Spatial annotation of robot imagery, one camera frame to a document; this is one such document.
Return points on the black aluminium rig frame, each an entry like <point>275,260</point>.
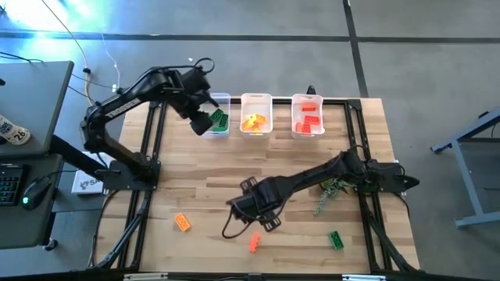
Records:
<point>352,129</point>

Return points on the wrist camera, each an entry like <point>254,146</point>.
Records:
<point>199,80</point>
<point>240,203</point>

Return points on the dark grey desk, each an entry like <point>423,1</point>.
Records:
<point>23,226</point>

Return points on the black computer mouse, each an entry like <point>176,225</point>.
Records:
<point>35,193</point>

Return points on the white printed pouch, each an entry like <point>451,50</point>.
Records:
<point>13,132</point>

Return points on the black desk support bar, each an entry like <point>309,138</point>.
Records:
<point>70,154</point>

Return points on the black frame clamp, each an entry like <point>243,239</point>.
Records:
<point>311,90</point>

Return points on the silver aluminium bracket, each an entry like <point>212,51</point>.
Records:
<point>363,278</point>
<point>144,277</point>

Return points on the backlit black keyboard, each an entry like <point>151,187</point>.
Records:
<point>9,185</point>

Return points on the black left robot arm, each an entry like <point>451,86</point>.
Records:
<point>117,106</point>

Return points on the grey metal table frame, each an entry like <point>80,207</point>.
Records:
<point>465,171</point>

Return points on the black camera mount assembly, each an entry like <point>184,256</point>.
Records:
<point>265,278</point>

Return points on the right clear plastic bin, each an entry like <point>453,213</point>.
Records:
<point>308,97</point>

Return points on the potted green succulent plant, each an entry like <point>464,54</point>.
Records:
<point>330,193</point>

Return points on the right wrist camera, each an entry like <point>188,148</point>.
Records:
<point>240,203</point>

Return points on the black caster wheel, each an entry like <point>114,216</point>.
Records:
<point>51,245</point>

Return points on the white printed box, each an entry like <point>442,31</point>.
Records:
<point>84,183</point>

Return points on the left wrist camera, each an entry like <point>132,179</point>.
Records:
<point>199,80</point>

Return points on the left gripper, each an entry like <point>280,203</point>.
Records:
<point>195,103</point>

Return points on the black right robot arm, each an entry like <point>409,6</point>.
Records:
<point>312,175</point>

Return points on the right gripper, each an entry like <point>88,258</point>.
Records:
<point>267,199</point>

